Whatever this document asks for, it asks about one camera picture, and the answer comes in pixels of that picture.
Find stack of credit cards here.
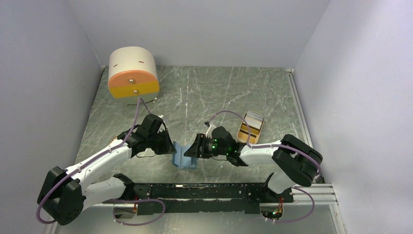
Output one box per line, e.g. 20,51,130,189
238,111,264,139

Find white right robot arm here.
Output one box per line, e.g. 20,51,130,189
184,127,323,202

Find aluminium frame rail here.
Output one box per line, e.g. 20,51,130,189
285,68,347,234

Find cream drawer box orange front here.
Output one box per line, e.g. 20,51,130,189
108,46,160,104

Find blue leather card holder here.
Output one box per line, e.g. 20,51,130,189
172,141,197,169

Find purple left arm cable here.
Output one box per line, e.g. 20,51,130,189
35,97,152,225

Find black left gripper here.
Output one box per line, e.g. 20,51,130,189
148,127,177,155

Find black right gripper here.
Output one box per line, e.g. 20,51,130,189
184,133,228,158

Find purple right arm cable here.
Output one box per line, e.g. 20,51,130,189
206,110,321,176

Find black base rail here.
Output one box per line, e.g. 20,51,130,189
103,183,294,215

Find beige oval card tray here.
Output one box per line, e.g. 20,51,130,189
237,111,264,144

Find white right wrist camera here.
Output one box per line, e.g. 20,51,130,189
205,121,216,137

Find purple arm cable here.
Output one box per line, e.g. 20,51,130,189
206,110,321,176
35,97,152,225

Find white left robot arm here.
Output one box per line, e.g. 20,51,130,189
36,114,176,225

